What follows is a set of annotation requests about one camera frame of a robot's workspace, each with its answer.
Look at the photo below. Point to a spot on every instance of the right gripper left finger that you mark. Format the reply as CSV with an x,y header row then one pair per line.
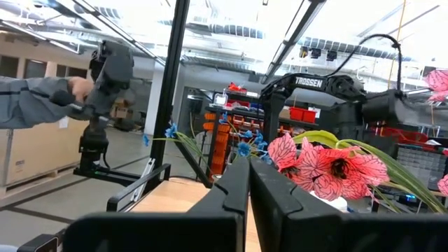
x,y
217,210

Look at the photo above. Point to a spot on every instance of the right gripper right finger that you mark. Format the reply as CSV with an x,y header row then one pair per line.
x,y
297,224

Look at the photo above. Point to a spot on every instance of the pink artificial flower bunch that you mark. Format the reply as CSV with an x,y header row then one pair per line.
x,y
332,171
437,82

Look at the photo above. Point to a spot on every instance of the large blue flower bunch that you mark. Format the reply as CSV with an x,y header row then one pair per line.
x,y
244,148

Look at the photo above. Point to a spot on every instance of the person's forearm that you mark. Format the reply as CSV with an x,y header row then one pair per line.
x,y
31,101

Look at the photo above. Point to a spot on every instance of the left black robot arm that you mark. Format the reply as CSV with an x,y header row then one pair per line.
x,y
311,84

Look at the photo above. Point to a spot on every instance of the parts rack with bins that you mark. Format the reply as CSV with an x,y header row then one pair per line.
x,y
302,113

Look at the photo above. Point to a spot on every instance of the grey drawer cabinet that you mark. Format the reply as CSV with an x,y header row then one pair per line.
x,y
420,164

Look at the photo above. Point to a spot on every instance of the person's hand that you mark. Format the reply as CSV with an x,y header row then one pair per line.
x,y
80,87

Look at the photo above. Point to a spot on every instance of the large cardboard crate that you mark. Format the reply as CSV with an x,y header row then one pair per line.
x,y
38,150

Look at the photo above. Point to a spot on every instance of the black table frame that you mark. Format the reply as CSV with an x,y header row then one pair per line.
x,y
171,87

